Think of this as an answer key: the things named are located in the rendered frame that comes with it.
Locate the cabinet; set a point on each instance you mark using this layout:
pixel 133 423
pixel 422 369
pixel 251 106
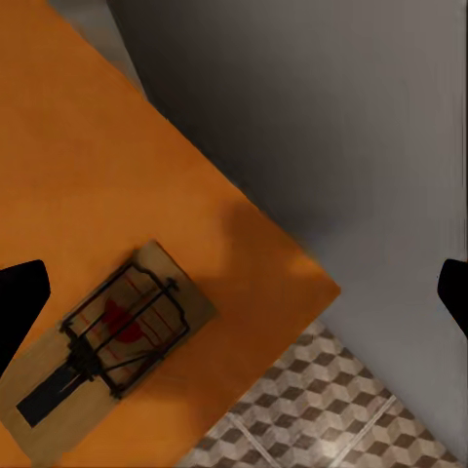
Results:
pixel 90 172

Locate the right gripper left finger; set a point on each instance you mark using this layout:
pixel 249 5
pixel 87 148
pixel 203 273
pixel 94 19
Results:
pixel 24 290

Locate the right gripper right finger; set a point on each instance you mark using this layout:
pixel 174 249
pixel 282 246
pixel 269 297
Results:
pixel 453 291

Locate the mousetrap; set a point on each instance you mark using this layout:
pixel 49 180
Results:
pixel 55 392

